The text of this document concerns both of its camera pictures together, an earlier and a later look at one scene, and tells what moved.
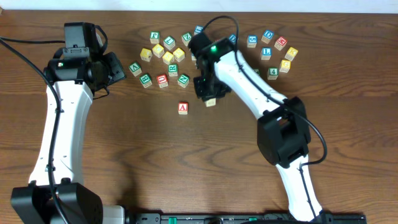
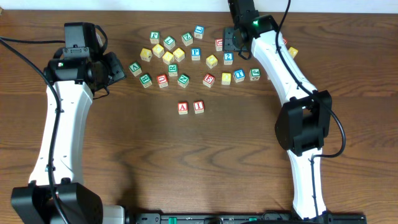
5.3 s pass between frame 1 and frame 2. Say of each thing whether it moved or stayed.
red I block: moved
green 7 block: stayed
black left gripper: stayed
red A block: stayed
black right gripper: moved
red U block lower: stayed
